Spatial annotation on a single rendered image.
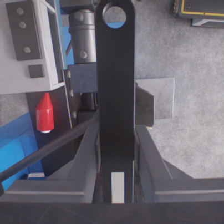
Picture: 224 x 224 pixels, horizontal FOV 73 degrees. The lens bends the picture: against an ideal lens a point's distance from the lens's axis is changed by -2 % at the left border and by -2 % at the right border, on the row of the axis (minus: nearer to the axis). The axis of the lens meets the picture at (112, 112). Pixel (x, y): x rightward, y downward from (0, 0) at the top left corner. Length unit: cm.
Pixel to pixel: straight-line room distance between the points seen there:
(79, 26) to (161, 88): 108
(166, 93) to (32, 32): 130
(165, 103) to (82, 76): 111
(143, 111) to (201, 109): 132
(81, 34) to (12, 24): 23
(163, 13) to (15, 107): 177
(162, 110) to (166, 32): 73
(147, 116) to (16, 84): 47
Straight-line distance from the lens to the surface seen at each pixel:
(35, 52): 46
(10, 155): 67
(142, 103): 64
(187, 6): 145
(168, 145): 194
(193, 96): 184
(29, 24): 47
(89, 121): 28
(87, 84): 60
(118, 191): 17
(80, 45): 62
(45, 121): 56
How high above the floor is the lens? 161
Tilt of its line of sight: 73 degrees down
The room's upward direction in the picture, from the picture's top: 177 degrees counter-clockwise
